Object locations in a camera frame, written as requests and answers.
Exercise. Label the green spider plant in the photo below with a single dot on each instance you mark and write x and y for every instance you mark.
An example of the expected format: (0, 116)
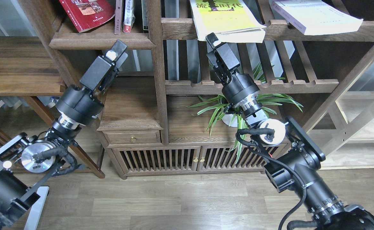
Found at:
(265, 99)

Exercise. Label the dark wooden bookshelf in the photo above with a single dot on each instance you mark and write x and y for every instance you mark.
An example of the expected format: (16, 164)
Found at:
(146, 125)

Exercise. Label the white thick book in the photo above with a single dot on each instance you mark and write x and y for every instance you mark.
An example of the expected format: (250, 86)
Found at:
(314, 17)

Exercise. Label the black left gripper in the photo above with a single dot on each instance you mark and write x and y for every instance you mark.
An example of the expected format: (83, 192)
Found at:
(79, 103)

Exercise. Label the red cover book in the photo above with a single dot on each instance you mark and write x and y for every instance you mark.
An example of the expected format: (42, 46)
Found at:
(88, 14)

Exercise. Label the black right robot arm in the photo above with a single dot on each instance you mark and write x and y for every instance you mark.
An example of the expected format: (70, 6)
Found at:
(292, 158)

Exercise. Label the red white upright book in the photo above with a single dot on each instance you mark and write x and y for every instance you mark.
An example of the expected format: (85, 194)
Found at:
(129, 16)

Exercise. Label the dark upright book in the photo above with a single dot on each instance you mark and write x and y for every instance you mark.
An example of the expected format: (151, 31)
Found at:
(145, 26)

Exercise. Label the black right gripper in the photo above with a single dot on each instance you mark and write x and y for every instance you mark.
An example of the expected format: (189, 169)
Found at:
(239, 89)

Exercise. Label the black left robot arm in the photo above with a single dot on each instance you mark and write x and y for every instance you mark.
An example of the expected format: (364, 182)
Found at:
(18, 190)

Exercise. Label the yellow-green cover book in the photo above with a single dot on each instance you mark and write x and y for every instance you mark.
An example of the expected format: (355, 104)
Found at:
(230, 20)

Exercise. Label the light wooden shelf unit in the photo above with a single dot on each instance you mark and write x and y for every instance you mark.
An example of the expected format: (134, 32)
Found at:
(342, 122)

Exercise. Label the white plant pot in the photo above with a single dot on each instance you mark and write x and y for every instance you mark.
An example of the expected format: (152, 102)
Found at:
(231, 120)

